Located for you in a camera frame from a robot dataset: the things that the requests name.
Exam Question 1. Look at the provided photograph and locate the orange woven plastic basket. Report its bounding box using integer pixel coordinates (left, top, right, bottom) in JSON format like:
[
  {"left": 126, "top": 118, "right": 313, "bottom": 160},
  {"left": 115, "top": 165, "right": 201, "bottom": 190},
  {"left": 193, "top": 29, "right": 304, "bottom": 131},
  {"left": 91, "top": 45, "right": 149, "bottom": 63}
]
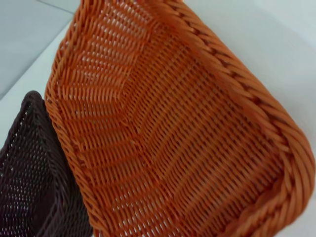
[{"left": 44, "top": 0, "right": 316, "bottom": 237}]

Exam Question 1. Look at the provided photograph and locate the dark brown woven basket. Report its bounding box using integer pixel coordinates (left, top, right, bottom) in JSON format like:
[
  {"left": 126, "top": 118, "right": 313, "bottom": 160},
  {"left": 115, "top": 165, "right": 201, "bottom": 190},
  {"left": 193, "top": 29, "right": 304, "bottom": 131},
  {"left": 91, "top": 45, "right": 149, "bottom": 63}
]
[{"left": 0, "top": 90, "right": 94, "bottom": 237}]

